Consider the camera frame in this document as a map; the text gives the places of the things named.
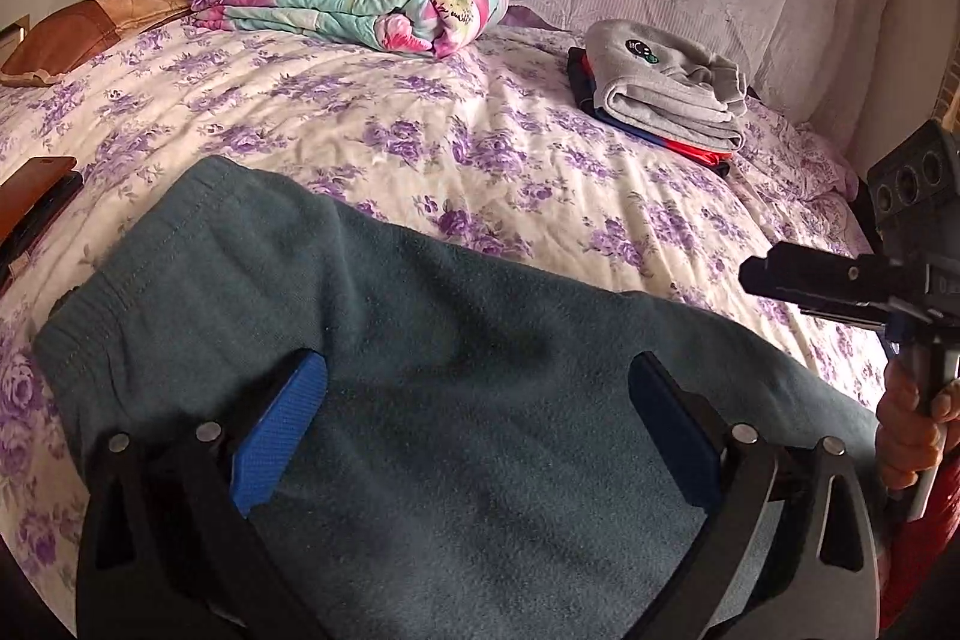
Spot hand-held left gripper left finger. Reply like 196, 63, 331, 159
75, 347, 331, 640

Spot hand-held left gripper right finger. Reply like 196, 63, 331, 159
628, 351, 878, 640

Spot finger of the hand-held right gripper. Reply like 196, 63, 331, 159
739, 241, 893, 326

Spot dark teal fleece pants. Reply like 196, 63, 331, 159
31, 155, 886, 640

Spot person's red sleeved right forearm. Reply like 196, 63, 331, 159
877, 460, 960, 633

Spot person's right hand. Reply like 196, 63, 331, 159
876, 370, 960, 491

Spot folded grey garment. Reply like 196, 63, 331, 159
585, 19, 751, 154

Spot folded red blue garment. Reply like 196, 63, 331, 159
566, 46, 736, 180

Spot purple floral bed sheet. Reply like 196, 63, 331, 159
0, 6, 893, 640

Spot brown pillow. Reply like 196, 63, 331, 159
0, 0, 252, 88

